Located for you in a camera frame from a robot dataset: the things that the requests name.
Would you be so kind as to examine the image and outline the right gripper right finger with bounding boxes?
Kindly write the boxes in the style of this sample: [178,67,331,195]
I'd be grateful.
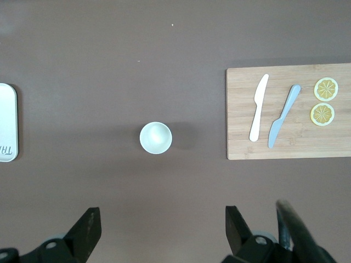
[221,205,295,263]

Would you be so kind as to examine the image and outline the white plastic cup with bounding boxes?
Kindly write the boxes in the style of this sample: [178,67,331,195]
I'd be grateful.
[139,121,173,155]

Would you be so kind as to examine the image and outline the yellow lemon slice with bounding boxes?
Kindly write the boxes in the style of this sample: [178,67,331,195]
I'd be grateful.
[314,77,339,102]
[310,102,336,127]

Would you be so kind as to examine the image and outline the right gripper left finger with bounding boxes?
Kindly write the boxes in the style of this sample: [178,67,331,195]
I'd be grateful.
[0,207,103,263]

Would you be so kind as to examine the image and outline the bamboo cutting board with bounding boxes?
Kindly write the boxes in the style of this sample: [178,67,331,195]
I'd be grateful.
[225,62,351,161]

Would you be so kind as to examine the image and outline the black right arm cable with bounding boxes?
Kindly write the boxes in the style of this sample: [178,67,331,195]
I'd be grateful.
[275,199,338,263]

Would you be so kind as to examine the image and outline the white plastic knife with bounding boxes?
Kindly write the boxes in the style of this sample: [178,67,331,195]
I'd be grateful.
[248,73,270,142]

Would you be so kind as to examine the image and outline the cream tray with bear print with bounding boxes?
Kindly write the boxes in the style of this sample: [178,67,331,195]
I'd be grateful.
[0,83,19,163]

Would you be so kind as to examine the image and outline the grey-blue plastic knife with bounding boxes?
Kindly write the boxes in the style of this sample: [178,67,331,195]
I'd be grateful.
[267,84,302,149]

